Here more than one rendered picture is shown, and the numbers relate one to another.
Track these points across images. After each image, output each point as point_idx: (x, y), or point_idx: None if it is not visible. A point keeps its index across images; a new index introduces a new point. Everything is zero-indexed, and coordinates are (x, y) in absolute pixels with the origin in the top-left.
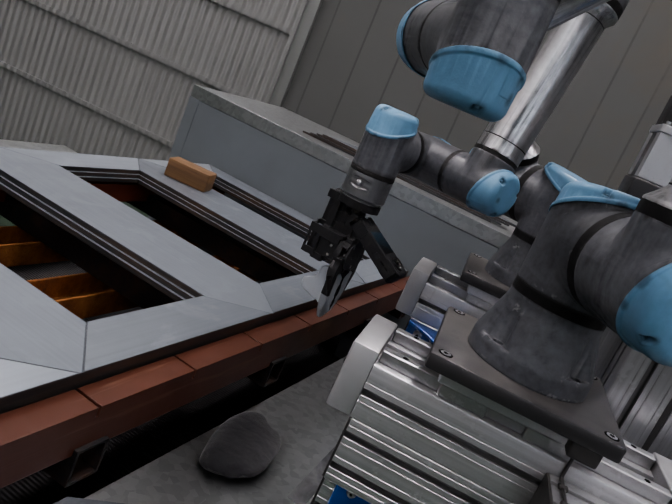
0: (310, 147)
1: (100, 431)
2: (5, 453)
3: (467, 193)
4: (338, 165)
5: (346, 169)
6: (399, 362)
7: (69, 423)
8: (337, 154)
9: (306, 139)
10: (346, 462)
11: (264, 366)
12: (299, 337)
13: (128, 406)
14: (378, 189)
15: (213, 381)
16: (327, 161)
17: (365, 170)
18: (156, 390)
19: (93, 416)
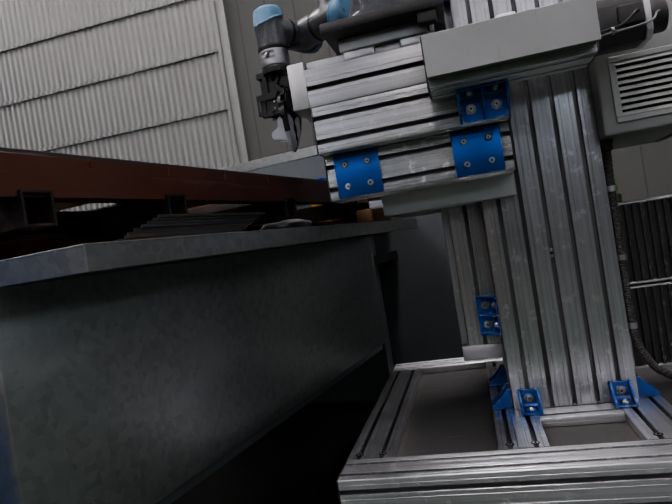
0: (268, 161)
1: (177, 189)
2: (119, 170)
3: (327, 20)
4: (291, 158)
5: (297, 157)
6: (317, 62)
7: (151, 169)
8: (286, 152)
9: (263, 158)
10: (324, 135)
11: (280, 199)
12: (296, 186)
13: (187, 177)
14: (279, 52)
15: (243, 190)
16: (283, 161)
17: (265, 46)
18: (202, 174)
19: (166, 172)
